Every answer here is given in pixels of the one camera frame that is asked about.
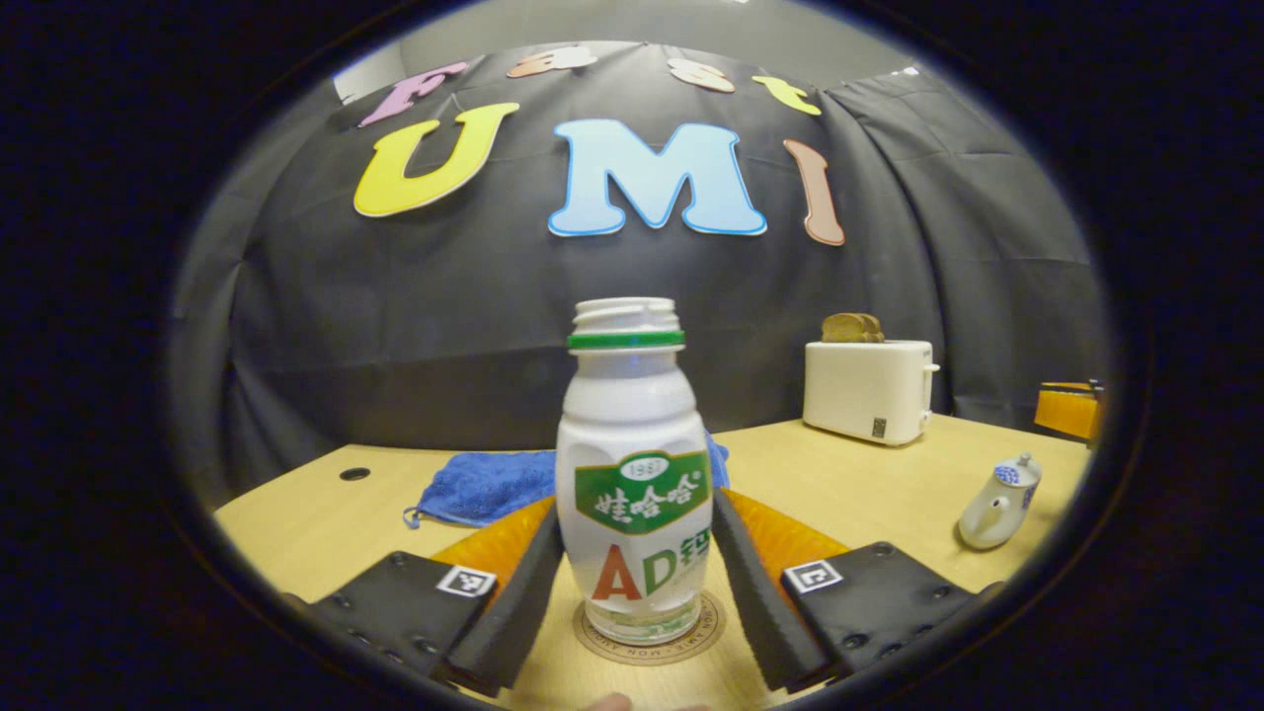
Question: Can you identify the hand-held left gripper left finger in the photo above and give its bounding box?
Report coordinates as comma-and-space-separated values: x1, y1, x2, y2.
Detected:
306, 494, 566, 697

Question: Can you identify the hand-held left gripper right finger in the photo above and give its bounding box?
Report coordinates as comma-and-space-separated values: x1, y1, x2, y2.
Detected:
711, 487, 1003, 692

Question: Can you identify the round brown coaster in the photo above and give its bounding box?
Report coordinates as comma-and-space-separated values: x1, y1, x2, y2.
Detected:
573, 590, 729, 667

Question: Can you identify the white blue-patterned teacup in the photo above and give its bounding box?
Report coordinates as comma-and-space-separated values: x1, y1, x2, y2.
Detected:
956, 474, 1043, 551

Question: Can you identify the white water bottle green label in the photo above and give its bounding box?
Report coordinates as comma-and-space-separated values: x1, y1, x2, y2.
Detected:
555, 297, 714, 647

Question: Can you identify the blue towel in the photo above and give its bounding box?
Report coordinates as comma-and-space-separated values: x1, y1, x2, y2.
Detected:
403, 434, 732, 529

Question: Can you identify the white toaster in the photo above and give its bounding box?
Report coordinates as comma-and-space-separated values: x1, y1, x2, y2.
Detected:
802, 340, 941, 447

